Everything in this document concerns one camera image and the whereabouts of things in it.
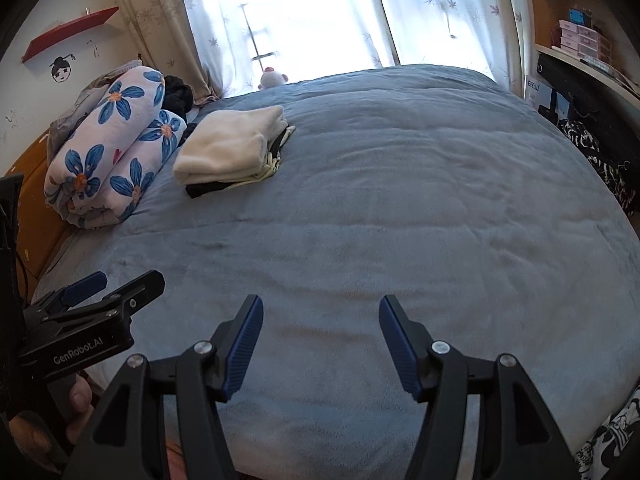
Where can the beige floral curtain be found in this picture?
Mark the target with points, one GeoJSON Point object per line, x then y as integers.
{"type": "Point", "coordinates": [155, 25]}
{"type": "Point", "coordinates": [517, 25]}

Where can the blue fleece blanket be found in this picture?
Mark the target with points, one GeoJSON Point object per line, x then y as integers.
{"type": "Point", "coordinates": [400, 210]}

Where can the person's left hand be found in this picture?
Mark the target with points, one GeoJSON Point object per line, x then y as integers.
{"type": "Point", "coordinates": [80, 400]}

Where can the white sheer leaf-print curtain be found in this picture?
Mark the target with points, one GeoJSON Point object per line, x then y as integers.
{"type": "Point", "coordinates": [280, 10]}
{"type": "Point", "coordinates": [440, 10]}

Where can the pink drawer boxes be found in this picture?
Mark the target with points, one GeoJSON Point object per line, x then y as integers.
{"type": "Point", "coordinates": [582, 42]}

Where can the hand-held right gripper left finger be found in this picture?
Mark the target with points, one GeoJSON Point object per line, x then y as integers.
{"type": "Point", "coordinates": [242, 350]}

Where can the white and pink plush toy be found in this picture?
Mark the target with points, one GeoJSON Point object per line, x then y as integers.
{"type": "Point", "coordinates": [272, 79]}

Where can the white curved desk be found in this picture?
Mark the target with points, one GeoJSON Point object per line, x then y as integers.
{"type": "Point", "coordinates": [600, 67]}

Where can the black and white patterned cloth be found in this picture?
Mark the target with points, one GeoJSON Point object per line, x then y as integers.
{"type": "Point", "coordinates": [610, 440]}

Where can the black bag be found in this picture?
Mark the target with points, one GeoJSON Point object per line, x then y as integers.
{"type": "Point", "coordinates": [590, 105]}

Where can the dark clothes pile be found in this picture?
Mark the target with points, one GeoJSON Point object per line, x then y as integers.
{"type": "Point", "coordinates": [179, 92]}

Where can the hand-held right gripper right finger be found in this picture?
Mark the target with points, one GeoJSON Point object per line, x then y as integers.
{"type": "Point", "coordinates": [400, 350]}

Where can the yellow-green garment with black trim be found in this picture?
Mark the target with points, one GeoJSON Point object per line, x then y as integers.
{"type": "Point", "coordinates": [260, 172]}

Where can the wooden headboard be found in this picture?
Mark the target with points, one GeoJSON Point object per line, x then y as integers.
{"type": "Point", "coordinates": [35, 185]}

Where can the white fluffy cardigan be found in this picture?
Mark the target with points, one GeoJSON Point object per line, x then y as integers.
{"type": "Point", "coordinates": [225, 145]}

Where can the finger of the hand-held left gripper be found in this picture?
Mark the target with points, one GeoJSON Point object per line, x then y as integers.
{"type": "Point", "coordinates": [85, 285]}
{"type": "Point", "coordinates": [135, 295]}

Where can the black and white zebra cloth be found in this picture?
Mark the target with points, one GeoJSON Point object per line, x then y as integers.
{"type": "Point", "coordinates": [595, 160]}

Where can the small blue box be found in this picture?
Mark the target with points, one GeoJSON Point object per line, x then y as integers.
{"type": "Point", "coordinates": [577, 16]}

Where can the blue floral rolled quilt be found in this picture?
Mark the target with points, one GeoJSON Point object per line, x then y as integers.
{"type": "Point", "coordinates": [100, 160]}

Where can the white cardboard box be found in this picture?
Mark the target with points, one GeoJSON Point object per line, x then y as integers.
{"type": "Point", "coordinates": [535, 91]}

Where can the red wall shelf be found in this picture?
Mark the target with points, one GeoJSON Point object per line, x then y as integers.
{"type": "Point", "coordinates": [70, 30]}

